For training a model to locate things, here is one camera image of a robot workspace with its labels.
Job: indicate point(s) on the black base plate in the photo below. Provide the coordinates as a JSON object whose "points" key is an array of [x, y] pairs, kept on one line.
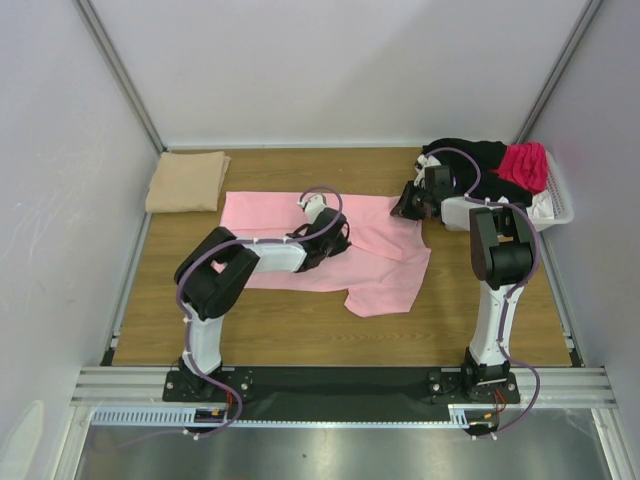
{"points": [[359, 394]]}

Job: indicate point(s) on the aluminium frame rail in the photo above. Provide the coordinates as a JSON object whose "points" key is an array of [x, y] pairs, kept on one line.
{"points": [[558, 387]]}

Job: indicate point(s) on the grey slotted cable duct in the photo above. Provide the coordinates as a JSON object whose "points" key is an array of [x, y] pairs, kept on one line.
{"points": [[208, 418]]}

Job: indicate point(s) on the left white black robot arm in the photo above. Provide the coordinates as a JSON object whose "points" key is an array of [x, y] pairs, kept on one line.
{"points": [[211, 279]]}

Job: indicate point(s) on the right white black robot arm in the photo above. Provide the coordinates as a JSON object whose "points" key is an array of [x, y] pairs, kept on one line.
{"points": [[504, 249]]}

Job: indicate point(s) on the white plastic laundry basket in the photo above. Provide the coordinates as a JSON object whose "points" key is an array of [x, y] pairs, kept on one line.
{"points": [[562, 203]]}

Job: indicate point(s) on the crimson red t shirt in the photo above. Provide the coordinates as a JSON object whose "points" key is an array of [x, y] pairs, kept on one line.
{"points": [[525, 165]]}

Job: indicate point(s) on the black t shirt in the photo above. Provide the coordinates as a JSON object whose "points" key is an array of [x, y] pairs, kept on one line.
{"points": [[488, 155]]}

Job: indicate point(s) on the white t shirt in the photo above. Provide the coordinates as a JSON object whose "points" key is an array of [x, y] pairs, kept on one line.
{"points": [[542, 204]]}

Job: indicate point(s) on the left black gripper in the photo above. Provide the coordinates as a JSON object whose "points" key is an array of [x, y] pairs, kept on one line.
{"points": [[340, 245]]}

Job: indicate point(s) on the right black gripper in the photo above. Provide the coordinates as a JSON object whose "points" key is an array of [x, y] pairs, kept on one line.
{"points": [[415, 203]]}

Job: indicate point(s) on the folded beige t shirt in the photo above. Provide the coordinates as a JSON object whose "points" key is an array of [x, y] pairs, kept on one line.
{"points": [[190, 182]]}

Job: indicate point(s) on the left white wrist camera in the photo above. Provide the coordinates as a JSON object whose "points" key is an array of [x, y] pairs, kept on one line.
{"points": [[312, 206]]}

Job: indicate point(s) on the pink t shirt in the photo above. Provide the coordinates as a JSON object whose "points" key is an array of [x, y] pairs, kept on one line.
{"points": [[382, 270]]}

